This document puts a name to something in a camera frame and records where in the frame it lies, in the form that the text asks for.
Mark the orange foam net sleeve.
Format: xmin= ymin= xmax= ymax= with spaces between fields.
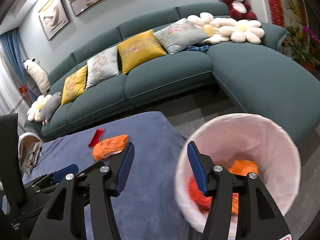
xmin=226 ymin=159 xmax=260 ymax=215

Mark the white lined trash bin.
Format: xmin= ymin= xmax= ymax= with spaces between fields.
xmin=175 ymin=113 xmax=301 ymax=232

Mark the red paper envelope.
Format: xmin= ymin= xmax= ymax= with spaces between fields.
xmin=88 ymin=128 xmax=104 ymax=147

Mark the white round chair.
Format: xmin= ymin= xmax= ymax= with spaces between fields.
xmin=18 ymin=132 xmax=42 ymax=161

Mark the red crinkled plastic bag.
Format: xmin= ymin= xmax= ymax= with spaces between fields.
xmin=188 ymin=177 xmax=212 ymax=213

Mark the blue table cloth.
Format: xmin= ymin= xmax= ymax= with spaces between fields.
xmin=23 ymin=112 xmax=201 ymax=239

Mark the grey plush toy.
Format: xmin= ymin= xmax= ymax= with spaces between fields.
xmin=40 ymin=92 xmax=62 ymax=125

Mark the white flower pillow left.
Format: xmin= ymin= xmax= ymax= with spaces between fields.
xmin=27 ymin=94 xmax=52 ymax=122

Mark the white flower pillow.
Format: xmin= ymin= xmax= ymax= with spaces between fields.
xmin=219 ymin=18 xmax=265 ymax=44
xmin=27 ymin=94 xmax=52 ymax=122
xmin=187 ymin=12 xmax=233 ymax=45

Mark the white sheer curtain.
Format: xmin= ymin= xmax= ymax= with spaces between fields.
xmin=1 ymin=45 xmax=29 ymax=120

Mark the left yellow cushion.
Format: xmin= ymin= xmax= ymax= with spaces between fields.
xmin=61 ymin=65 xmax=87 ymax=105

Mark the yellow cushion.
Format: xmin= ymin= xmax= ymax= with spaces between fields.
xmin=61 ymin=65 xmax=87 ymax=105
xmin=117 ymin=29 xmax=167 ymax=74

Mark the red curtain tie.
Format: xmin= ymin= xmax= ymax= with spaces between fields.
xmin=18 ymin=85 xmax=31 ymax=101

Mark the dark green sectional sofa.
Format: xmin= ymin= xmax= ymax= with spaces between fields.
xmin=23 ymin=2 xmax=319 ymax=144

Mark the left grey embroidered cushion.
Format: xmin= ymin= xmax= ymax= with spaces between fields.
xmin=86 ymin=46 xmax=119 ymax=90

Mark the grey embroidered cushion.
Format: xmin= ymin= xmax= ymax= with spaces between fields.
xmin=154 ymin=18 xmax=209 ymax=54
xmin=86 ymin=46 xmax=119 ymax=90

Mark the white sheep plush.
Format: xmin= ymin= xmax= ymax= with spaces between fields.
xmin=22 ymin=59 xmax=50 ymax=95

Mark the blue knitted item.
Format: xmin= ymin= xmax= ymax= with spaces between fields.
xmin=185 ymin=44 xmax=210 ymax=53

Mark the right yellow cushion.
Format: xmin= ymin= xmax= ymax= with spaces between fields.
xmin=117 ymin=29 xmax=167 ymax=74

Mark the right grey embroidered cushion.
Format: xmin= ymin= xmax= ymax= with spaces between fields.
xmin=154 ymin=18 xmax=209 ymax=54

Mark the white flower pillow right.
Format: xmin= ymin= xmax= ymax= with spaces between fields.
xmin=219 ymin=18 xmax=265 ymax=44

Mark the blue curtain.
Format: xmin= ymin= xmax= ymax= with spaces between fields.
xmin=1 ymin=28 xmax=36 ymax=102

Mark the left framed picture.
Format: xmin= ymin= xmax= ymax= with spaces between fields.
xmin=38 ymin=0 xmax=69 ymax=41

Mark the red monkey plush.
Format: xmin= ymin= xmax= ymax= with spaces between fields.
xmin=221 ymin=0 xmax=258 ymax=21

